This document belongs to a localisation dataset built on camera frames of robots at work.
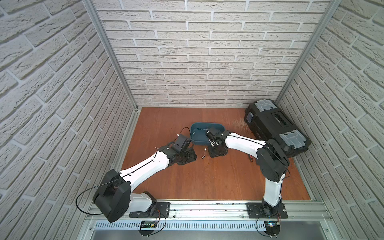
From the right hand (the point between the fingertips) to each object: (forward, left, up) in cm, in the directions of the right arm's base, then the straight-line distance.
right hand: (214, 154), depth 92 cm
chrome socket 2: (-1, +7, -1) cm, 7 cm away
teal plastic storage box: (+19, +9, 0) cm, 21 cm away
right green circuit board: (-39, -23, -3) cm, 46 cm away
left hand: (-5, +11, +9) cm, 15 cm away
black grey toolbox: (+15, -34, +14) cm, 40 cm away
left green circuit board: (-35, +38, -4) cm, 52 cm away
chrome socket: (+4, +6, 0) cm, 7 cm away
